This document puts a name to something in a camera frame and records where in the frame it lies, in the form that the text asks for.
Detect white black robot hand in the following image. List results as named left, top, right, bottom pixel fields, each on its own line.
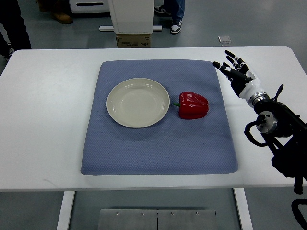
left=212, top=50, right=269, bottom=107

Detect red bell pepper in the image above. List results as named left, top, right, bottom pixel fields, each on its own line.
left=173, top=92, right=209, bottom=120

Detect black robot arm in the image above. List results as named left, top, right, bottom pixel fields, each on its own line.
left=244, top=85, right=307, bottom=194

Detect grey floor plate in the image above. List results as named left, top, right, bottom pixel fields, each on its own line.
left=218, top=35, right=232, bottom=44

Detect cream round plate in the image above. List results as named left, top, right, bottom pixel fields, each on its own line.
left=106, top=78, right=170, bottom=128

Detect blue-grey quilted mat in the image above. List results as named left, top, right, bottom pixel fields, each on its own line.
left=81, top=59, right=238, bottom=175

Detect person in blue jeans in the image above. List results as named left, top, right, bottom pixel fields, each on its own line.
left=154, top=0, right=185, bottom=35

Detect cardboard box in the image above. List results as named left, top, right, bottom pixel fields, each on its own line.
left=116, top=34, right=151, bottom=48

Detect right white table leg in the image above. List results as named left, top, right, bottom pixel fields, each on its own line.
left=233, top=188, right=253, bottom=230

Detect white table leg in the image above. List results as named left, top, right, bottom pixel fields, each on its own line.
left=56, top=191, right=75, bottom=230
left=233, top=188, right=253, bottom=230

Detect tan work boot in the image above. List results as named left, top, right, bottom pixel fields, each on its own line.
left=50, top=1, right=73, bottom=24

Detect left white table leg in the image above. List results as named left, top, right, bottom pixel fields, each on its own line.
left=56, top=191, right=75, bottom=230

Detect person in dark trousers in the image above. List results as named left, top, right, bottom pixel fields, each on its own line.
left=0, top=0, right=32, bottom=61

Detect white pedestal column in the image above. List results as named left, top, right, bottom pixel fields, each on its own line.
left=99, top=0, right=162, bottom=34

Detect white cabinet with handle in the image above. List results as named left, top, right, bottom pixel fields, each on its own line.
left=69, top=0, right=109, bottom=14

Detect metal base plate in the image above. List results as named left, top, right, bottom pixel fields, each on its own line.
left=98, top=209, right=218, bottom=230

